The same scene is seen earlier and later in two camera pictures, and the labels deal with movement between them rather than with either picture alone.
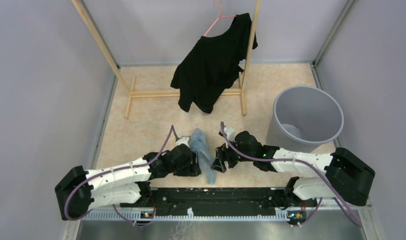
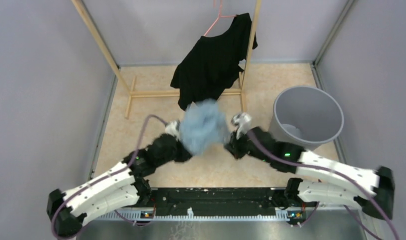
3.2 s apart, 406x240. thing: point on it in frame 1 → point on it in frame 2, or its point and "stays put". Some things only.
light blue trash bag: [199, 144] → [203, 125]
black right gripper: [223, 155] → [234, 145]
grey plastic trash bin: [304, 118] stays put
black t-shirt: [213, 65] stays put
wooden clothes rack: [244, 76] stays put
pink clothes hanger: [220, 16] stays put
